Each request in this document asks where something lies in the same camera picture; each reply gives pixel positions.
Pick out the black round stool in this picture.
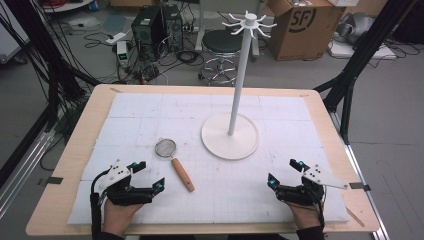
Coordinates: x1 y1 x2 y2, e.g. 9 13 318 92
197 28 245 87

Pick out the white grid mat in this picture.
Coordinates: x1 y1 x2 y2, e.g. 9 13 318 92
66 92 351 225

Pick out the large black computer tower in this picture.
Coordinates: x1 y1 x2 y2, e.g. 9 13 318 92
130 6 165 63

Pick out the brown cardboard box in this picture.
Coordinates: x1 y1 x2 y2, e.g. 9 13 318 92
265 0 347 62

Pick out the person's left hand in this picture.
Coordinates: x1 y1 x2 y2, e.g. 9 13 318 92
102 197 145 238

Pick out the narrow black computer tower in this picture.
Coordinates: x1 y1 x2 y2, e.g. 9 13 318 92
161 3 185 53

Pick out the white hook rack stand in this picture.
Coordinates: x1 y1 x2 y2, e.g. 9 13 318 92
200 10 279 161

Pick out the coiled black floor cable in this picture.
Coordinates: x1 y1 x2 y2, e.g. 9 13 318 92
174 49 205 67

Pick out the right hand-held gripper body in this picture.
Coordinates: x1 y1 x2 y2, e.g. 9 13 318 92
274 163 350 207

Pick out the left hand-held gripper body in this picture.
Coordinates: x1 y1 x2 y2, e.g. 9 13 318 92
98 159 158 206

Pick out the white device with display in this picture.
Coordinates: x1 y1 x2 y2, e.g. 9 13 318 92
115 40 131 67

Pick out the grey bag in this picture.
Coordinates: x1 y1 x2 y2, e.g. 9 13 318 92
336 12 377 46

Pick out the aluminium rail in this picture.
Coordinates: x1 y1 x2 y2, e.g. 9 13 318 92
0 127 56 218
327 111 392 240

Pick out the black tape strip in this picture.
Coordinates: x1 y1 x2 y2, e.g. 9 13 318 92
348 181 372 192
36 176 65 187

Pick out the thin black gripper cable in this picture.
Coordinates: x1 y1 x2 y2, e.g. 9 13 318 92
314 186 328 232

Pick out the person's right hand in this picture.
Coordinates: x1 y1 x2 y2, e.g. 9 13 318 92
285 200 323 232

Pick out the black metal frame stand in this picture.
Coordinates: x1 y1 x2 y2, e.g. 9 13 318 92
313 0 418 146
0 0 102 134

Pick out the wooden-handled mesh strainer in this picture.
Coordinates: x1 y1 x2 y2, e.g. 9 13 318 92
154 137 196 194

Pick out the white power strip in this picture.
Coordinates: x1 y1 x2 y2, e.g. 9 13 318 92
105 31 128 46

